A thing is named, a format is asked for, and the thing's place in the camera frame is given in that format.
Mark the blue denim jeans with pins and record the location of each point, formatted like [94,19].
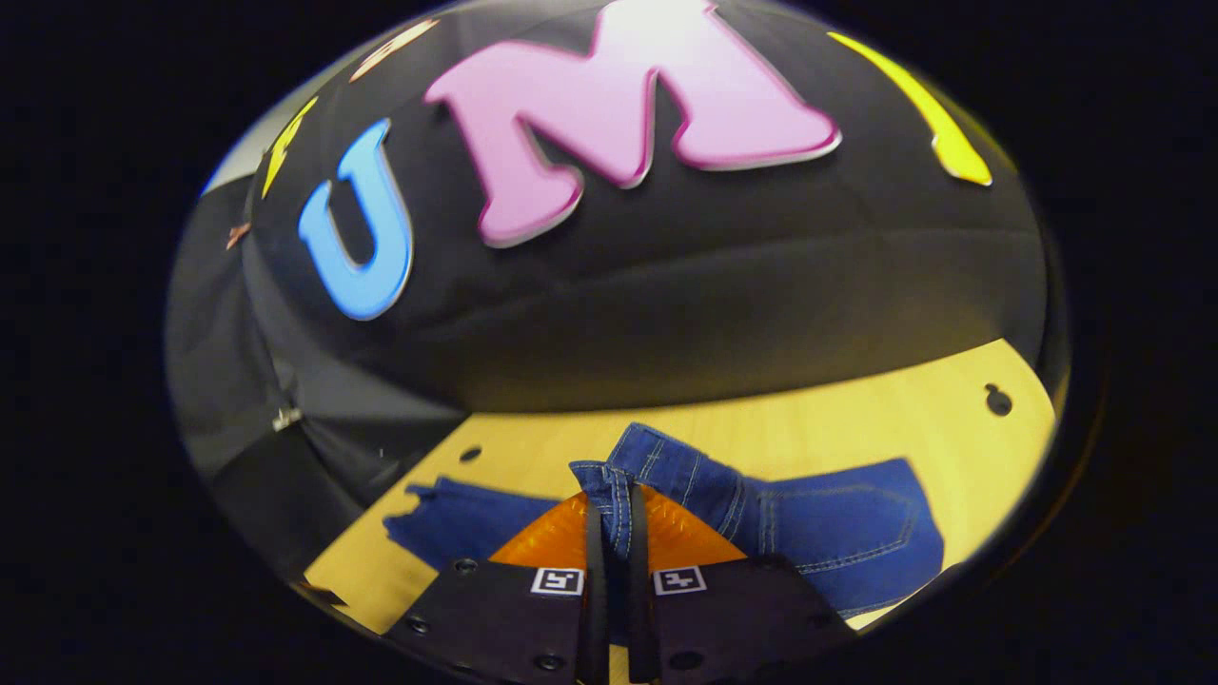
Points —
[837,533]

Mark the copper cloth clip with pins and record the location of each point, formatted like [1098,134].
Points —
[238,233]

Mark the silver cloth clip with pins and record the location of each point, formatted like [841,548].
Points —
[285,417]

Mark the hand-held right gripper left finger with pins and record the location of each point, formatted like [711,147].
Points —
[495,618]

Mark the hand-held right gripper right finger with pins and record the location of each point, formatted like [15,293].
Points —
[742,618]

